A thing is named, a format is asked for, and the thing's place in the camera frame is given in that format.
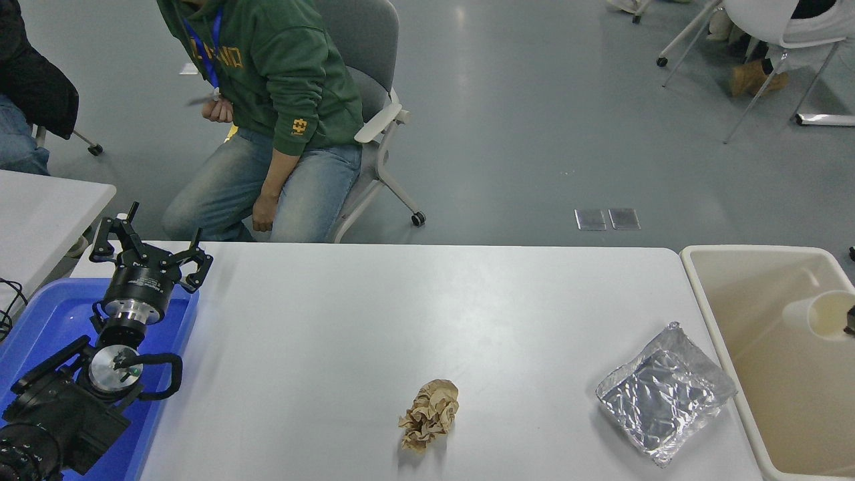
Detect chair leg with black caster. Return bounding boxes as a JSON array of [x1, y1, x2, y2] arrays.
[[33, 124, 105, 156]]

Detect white paper cup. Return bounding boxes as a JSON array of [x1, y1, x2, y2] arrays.
[[782, 289, 855, 342]]

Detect black cable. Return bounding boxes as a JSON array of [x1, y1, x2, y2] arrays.
[[0, 276, 29, 341]]

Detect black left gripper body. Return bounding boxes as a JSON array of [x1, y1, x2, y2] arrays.
[[102, 257, 176, 312]]

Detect white side table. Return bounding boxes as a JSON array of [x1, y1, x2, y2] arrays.
[[0, 169, 118, 320]]

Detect person's left hand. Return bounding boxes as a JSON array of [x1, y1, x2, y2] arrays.
[[252, 194, 281, 233]]

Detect large pale bin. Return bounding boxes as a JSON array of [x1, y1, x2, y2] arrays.
[[680, 245, 855, 481]]

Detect white floor rail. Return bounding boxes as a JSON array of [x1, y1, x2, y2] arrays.
[[795, 113, 855, 127]]

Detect white wheeled frame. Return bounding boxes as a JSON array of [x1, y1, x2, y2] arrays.
[[631, 0, 725, 67]]

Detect crumpled tan paper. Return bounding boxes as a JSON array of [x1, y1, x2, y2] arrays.
[[399, 379, 460, 455]]

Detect person in dark jacket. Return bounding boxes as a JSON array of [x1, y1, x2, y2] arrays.
[[0, 0, 80, 176]]

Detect grey wheeled office chair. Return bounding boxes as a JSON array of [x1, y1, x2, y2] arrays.
[[304, 0, 428, 245]]

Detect white chair with metal legs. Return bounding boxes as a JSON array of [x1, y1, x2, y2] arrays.
[[661, 0, 849, 144]]

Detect blue plastic tray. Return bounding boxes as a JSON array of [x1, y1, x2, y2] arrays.
[[0, 277, 201, 481]]

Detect seated person with tan boots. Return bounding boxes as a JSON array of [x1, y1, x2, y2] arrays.
[[708, 0, 855, 98]]

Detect blue lanyard with badge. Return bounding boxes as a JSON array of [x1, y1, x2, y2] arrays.
[[182, 7, 225, 108]]

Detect person's right hand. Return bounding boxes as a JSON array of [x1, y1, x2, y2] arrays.
[[200, 98, 235, 125]]

